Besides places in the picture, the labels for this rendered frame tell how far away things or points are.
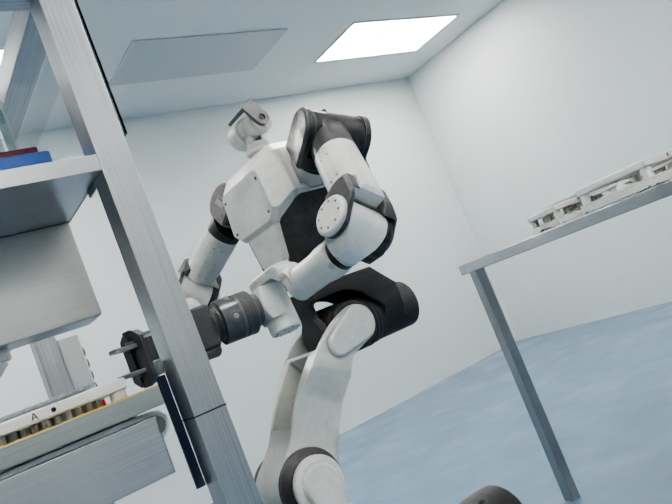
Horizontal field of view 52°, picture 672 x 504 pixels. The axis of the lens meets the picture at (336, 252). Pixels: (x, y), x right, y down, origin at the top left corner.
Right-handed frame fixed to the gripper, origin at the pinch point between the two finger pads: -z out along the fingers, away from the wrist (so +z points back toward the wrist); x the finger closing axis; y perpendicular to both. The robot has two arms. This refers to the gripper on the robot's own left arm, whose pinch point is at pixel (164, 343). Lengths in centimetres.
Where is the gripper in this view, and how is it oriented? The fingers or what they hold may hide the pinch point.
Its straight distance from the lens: 133.3
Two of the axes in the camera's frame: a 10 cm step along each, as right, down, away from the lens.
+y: -4.0, 2.5, 8.8
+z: 8.4, -2.9, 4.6
